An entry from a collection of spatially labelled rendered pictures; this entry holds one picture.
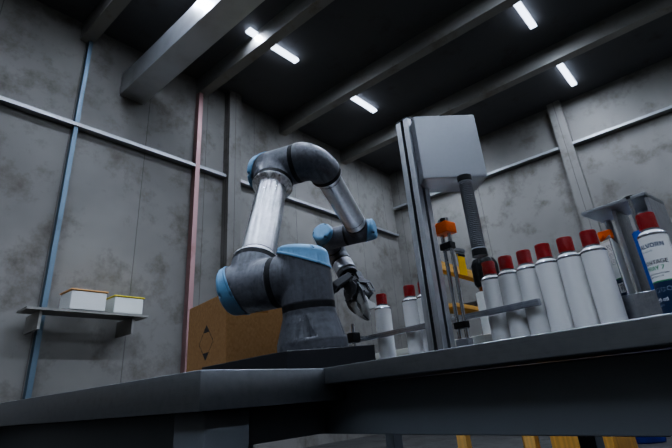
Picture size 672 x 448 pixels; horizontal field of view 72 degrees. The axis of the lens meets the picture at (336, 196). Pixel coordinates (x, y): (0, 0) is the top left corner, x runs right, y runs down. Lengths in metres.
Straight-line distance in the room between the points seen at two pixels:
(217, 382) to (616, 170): 11.38
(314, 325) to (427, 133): 0.60
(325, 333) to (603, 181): 10.93
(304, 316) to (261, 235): 0.27
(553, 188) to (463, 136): 10.67
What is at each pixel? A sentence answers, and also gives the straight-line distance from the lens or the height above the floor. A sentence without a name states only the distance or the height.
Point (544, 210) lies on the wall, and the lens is 11.85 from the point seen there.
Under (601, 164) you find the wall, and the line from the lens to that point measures 11.82.
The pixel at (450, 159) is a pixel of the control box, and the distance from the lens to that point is 1.24.
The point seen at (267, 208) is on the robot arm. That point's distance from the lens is 1.21.
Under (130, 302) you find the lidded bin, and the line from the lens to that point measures 7.17.
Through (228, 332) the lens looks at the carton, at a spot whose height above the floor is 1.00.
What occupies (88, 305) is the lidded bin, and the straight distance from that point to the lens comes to 6.93.
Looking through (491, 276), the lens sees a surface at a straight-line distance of 1.24.
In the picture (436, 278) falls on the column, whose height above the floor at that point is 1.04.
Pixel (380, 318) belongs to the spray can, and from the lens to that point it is 1.48.
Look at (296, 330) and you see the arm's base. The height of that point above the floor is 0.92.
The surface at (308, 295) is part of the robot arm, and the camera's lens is 0.98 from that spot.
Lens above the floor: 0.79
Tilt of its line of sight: 24 degrees up
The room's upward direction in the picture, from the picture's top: 5 degrees counter-clockwise
